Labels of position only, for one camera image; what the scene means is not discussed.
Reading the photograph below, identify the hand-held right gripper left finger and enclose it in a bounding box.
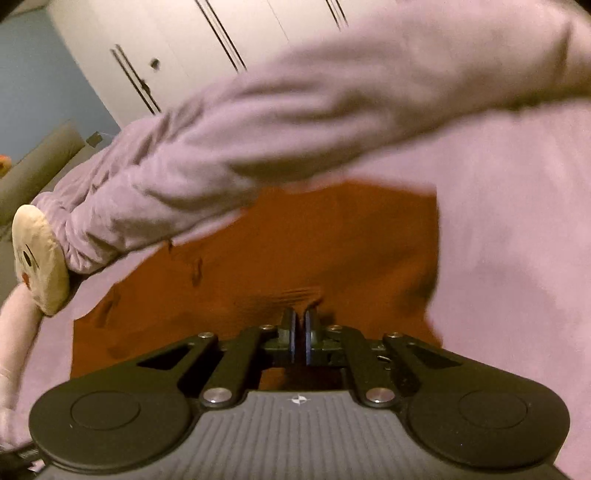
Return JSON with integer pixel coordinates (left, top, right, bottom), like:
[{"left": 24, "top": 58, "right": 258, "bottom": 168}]
[{"left": 137, "top": 308, "right": 297, "bottom": 409}]

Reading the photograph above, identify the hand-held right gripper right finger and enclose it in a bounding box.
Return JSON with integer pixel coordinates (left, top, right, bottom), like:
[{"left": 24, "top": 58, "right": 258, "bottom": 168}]
[{"left": 302, "top": 308, "right": 462, "bottom": 409}]

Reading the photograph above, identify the rust orange knitted sweater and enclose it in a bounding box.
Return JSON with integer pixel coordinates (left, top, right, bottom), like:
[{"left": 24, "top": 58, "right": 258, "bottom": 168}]
[{"left": 71, "top": 178, "right": 445, "bottom": 393}]

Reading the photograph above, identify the bed with pink sheet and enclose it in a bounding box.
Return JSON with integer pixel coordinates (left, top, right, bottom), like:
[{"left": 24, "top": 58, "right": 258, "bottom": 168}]
[{"left": 0, "top": 99, "right": 591, "bottom": 480}]

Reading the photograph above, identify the pink duvet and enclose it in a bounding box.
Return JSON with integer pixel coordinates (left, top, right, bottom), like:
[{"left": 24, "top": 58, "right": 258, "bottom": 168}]
[{"left": 34, "top": 0, "right": 591, "bottom": 276}]

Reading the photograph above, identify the cream faced plush toy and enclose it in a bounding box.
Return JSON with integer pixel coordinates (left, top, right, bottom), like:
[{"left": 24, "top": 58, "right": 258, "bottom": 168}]
[{"left": 0, "top": 204, "right": 71, "bottom": 444}]

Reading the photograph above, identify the grey bolster cushion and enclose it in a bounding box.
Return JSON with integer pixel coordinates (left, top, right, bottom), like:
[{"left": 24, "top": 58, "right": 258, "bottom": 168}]
[{"left": 0, "top": 120, "right": 89, "bottom": 228}]

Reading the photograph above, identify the white wardrobe with black handles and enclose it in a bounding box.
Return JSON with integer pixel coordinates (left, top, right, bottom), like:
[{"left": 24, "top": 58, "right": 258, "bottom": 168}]
[{"left": 48, "top": 0, "right": 416, "bottom": 128}]

